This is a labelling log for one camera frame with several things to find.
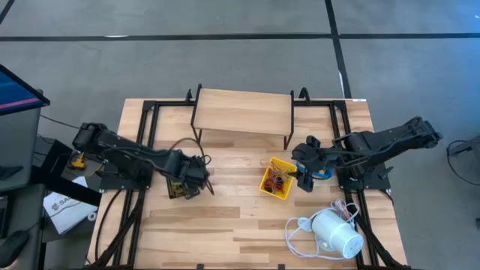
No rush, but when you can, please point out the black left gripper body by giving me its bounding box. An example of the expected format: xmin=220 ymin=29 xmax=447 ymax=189
xmin=175 ymin=155 xmax=210 ymax=188

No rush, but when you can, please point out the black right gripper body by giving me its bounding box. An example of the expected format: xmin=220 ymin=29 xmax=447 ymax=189
xmin=291 ymin=144 xmax=341 ymax=173

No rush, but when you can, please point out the black mesh basket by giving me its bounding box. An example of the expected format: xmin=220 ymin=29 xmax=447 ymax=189
xmin=166 ymin=175 xmax=203 ymax=200

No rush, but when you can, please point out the yellow plastic basket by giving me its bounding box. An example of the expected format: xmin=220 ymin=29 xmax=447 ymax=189
xmin=258 ymin=156 xmax=299 ymax=201

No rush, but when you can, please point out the grey desk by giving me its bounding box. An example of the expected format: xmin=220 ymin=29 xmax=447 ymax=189
xmin=0 ymin=106 xmax=48 ymax=270

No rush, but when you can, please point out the white round disc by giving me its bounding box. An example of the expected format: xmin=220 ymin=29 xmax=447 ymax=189
xmin=295 ymin=216 xmax=313 ymax=233

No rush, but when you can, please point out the white cylindrical device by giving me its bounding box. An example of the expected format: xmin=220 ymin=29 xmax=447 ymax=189
xmin=310 ymin=208 xmax=365 ymax=260

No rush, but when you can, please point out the wooden shelf with black legs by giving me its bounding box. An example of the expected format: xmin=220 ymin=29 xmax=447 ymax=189
xmin=189 ymin=82 xmax=296 ymax=152

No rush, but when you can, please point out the yellow black plug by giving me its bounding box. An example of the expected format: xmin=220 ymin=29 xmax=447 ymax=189
xmin=70 ymin=152 xmax=88 ymax=170

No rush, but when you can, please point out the black support strut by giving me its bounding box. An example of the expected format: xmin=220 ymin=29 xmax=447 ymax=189
xmin=29 ymin=164 xmax=103 ymax=207

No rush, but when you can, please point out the large blue-screen monitor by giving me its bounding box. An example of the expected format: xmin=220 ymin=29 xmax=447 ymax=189
xmin=0 ymin=63 xmax=52 ymax=117

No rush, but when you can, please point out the black computer mouse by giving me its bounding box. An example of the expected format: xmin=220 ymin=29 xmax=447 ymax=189
xmin=0 ymin=229 xmax=31 ymax=268

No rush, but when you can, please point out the black keyboard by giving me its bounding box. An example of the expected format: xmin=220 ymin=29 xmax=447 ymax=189
xmin=0 ymin=194 xmax=9 ymax=241

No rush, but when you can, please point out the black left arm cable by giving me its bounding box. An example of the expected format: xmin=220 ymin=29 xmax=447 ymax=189
xmin=168 ymin=136 xmax=212 ymax=166

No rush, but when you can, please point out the white cylindrical speaker with cable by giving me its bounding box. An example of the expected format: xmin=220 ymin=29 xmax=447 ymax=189
xmin=283 ymin=197 xmax=363 ymax=261

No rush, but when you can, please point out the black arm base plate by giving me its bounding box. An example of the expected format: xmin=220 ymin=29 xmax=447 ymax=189
xmin=336 ymin=159 xmax=392 ymax=191
xmin=99 ymin=160 xmax=154 ymax=191

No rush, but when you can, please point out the black metal table frame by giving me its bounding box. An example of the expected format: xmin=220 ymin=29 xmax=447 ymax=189
xmin=85 ymin=88 xmax=412 ymax=270

